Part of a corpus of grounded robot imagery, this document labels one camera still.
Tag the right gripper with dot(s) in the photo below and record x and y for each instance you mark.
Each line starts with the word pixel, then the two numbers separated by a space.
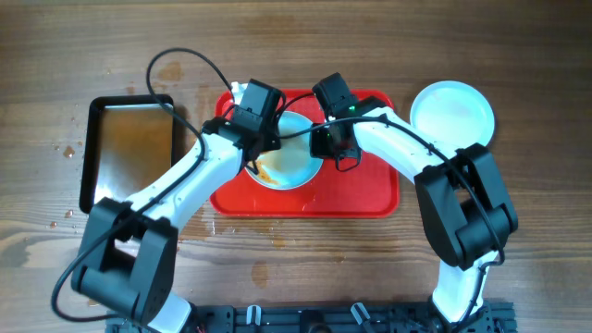
pixel 318 148

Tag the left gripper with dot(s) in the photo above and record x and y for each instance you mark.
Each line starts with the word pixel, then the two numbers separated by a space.
pixel 274 139

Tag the light blue plate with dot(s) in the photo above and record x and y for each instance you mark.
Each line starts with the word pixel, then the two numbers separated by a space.
pixel 454 112
pixel 289 167

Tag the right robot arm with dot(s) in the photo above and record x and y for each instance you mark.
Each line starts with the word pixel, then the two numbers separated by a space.
pixel 466 210

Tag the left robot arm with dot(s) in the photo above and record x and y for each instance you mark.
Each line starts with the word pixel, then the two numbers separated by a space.
pixel 127 257

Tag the red plastic tray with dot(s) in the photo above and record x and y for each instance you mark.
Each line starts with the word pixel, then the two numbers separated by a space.
pixel 368 190

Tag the black water basin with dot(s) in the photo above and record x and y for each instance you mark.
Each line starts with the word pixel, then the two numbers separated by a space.
pixel 130 143

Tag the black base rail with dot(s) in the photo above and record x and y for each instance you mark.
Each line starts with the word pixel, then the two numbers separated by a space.
pixel 397 317

